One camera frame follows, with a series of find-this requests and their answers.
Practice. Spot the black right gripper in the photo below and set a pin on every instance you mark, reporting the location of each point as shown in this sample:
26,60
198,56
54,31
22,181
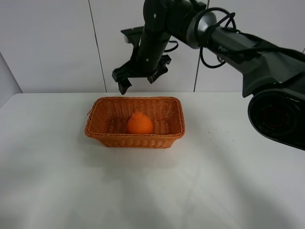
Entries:
148,62

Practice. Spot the orange with stem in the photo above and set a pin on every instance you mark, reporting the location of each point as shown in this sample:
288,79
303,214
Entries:
139,123

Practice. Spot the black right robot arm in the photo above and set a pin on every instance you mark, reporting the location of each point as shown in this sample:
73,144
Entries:
272,75

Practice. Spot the orange wicker basket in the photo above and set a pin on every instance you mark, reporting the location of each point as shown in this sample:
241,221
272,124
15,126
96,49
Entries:
107,121

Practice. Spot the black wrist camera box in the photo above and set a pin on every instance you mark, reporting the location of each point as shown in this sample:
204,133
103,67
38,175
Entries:
132,35

